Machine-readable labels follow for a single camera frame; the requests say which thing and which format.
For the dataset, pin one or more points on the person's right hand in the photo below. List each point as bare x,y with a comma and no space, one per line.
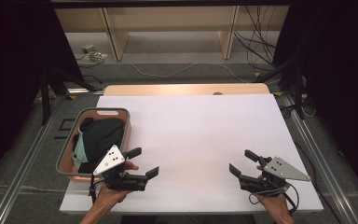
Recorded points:
275,203

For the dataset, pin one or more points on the short aluminium rail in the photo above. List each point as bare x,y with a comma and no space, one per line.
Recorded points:
85,90

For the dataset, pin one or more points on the black cloth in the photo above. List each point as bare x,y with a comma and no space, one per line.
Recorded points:
102,137

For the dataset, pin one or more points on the light wooden desk frame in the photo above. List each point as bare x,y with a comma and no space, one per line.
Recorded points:
118,34

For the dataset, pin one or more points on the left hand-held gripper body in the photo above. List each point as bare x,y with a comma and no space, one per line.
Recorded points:
109,160

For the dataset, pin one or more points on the black metal stand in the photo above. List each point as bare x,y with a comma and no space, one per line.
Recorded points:
46,93
297,90

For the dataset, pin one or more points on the light green cloth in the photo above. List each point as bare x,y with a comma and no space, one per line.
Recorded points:
80,152

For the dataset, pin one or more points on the wooden table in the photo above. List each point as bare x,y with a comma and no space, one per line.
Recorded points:
167,89

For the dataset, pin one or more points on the white power strip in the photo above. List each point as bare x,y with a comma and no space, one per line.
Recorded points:
97,56

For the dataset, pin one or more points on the aluminium floor rail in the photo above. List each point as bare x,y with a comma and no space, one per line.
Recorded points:
21,174
323,168

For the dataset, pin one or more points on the dark curtain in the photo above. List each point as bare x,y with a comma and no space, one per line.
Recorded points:
341,87
9,77

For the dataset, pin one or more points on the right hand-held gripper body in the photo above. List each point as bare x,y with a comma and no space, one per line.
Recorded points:
281,169

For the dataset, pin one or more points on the grey power adapter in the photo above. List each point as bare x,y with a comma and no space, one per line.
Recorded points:
88,48

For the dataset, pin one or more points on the pink basket with grey rim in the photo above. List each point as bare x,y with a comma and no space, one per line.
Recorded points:
65,165

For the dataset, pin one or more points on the white table cover board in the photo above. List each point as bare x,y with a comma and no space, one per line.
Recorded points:
192,140

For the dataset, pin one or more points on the person's left hand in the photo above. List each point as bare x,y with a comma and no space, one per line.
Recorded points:
113,195

